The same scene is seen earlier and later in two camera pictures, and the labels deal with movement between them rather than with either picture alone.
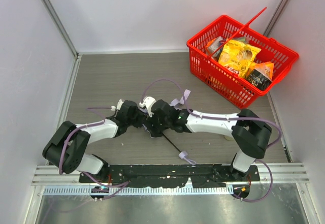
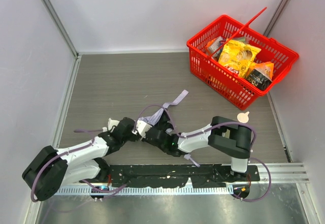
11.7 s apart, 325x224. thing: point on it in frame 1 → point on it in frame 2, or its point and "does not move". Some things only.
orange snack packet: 213,44 does not move
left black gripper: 138,120 → 129,126
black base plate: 161,176 does not move
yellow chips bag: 236,56 does not move
